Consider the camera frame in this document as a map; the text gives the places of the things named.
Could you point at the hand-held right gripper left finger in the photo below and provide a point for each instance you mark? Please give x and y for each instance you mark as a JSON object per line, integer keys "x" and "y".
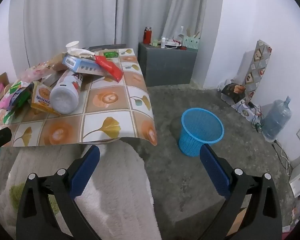
{"x": 86, "y": 170}

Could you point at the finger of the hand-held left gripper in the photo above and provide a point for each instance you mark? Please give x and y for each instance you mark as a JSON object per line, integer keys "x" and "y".
{"x": 1, "y": 135}

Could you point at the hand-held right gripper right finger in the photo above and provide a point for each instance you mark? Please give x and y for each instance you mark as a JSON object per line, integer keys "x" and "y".
{"x": 215, "y": 172}

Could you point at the pink packet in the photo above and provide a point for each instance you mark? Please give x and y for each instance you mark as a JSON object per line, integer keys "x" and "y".
{"x": 5, "y": 101}

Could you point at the blue plastic wastebasket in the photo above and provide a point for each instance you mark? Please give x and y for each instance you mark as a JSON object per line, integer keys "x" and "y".
{"x": 190, "y": 145}

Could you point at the green white snack packet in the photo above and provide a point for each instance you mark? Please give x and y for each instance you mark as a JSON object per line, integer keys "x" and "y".
{"x": 21, "y": 93}

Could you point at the pink bubble wrap bag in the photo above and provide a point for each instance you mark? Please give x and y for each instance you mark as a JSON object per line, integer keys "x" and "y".
{"x": 36, "y": 72}

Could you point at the blue cylindrical tube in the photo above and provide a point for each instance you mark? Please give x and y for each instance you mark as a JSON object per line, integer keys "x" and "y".
{"x": 77, "y": 63}

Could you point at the white fluffy blanket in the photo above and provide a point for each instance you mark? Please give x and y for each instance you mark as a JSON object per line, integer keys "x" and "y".
{"x": 120, "y": 192}

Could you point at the leaf patterned tablecloth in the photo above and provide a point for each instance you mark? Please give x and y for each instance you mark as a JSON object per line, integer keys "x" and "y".
{"x": 102, "y": 120}

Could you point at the yellow orange snack packet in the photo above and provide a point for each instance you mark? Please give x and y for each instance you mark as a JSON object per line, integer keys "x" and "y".
{"x": 41, "y": 98}

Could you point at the brown cardboard box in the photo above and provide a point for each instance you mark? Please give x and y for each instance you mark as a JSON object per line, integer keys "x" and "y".
{"x": 2, "y": 78}

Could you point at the white cardboard box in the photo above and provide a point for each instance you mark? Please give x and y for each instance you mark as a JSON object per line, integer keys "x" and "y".
{"x": 245, "y": 111}

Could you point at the white plastic bottle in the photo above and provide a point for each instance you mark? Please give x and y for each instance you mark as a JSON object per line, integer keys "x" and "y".
{"x": 63, "y": 97}

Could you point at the blue water jug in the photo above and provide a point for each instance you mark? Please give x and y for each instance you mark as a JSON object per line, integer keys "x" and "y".
{"x": 275, "y": 120}

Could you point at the dark printed box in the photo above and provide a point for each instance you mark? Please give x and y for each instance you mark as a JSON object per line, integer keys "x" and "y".
{"x": 232, "y": 90}

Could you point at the brown cardboard piece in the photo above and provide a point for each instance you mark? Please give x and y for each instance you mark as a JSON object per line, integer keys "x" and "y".
{"x": 56, "y": 61}

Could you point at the red snack packet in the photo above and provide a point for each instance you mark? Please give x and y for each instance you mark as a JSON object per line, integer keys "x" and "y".
{"x": 110, "y": 67}

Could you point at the white paper cup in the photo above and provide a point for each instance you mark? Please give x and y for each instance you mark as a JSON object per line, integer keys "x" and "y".
{"x": 72, "y": 45}

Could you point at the crumpled beige tissue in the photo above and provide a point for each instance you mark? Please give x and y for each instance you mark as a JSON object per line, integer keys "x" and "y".
{"x": 81, "y": 52}

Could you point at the green foil packet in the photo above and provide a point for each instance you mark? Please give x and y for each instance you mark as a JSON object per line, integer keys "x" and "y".
{"x": 111, "y": 54}

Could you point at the grey cabinet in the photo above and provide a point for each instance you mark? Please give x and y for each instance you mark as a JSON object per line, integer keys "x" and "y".
{"x": 165, "y": 65}

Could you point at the white pleated curtain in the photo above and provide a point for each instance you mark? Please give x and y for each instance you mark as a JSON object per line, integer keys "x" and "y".
{"x": 65, "y": 17}

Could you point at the small white bottle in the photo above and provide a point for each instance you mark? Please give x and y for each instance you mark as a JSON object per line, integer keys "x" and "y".
{"x": 163, "y": 43}

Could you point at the small green box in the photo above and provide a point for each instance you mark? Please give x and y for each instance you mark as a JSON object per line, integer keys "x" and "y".
{"x": 155, "y": 43}

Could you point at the red thermos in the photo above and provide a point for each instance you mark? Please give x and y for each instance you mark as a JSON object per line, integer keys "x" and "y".
{"x": 147, "y": 36}

